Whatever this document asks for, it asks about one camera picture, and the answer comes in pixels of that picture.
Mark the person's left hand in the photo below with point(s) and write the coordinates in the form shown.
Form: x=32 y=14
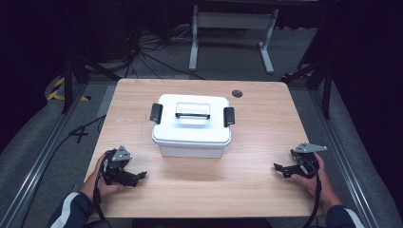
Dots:
x=106 y=189

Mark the black tripod stand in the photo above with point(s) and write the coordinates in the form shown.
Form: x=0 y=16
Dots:
x=323 y=72
x=71 y=66

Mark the grey metal floor rail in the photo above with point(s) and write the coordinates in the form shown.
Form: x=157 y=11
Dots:
x=41 y=158
x=345 y=164

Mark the person's right hand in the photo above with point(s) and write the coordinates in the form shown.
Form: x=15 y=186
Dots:
x=320 y=186

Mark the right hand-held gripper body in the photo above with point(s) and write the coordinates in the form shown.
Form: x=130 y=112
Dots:
x=305 y=158

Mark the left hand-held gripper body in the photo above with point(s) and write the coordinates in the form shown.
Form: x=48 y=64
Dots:
x=115 y=164

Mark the grey metal desk frame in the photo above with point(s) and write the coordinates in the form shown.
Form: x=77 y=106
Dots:
x=233 y=22

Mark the black box latch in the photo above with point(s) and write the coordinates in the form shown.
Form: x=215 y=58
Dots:
x=156 y=113
x=229 y=117

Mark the white storage box lid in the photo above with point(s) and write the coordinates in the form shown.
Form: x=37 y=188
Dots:
x=191 y=129

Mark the white plastic storage box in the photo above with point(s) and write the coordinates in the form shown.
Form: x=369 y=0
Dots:
x=191 y=151

